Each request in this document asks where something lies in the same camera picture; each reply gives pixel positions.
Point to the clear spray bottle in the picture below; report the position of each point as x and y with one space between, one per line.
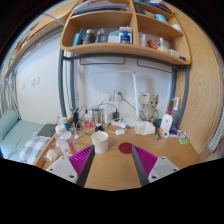
175 111

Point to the white power adapter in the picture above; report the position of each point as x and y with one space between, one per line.
107 117

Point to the Groot figurine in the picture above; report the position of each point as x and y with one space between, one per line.
150 113

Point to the white pump lotion bottle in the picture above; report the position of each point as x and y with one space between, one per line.
167 121

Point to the dark red round coaster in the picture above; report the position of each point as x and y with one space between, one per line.
125 148

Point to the white paper cup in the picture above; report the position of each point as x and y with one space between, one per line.
100 142

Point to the wooden wall shelf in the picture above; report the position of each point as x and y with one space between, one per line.
131 27

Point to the clear bottle with white cap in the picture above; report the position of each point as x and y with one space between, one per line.
64 140

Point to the checkered pillow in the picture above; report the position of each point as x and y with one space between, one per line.
32 149

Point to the stainless steel mug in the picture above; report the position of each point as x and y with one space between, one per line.
97 116

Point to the white earbuds case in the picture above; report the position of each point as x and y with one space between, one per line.
120 132

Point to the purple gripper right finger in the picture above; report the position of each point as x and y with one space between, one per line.
151 168

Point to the white desk lamp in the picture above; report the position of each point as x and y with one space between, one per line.
119 89

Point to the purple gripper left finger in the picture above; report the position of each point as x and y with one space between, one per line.
74 168

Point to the green sponge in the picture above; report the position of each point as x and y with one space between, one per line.
184 140

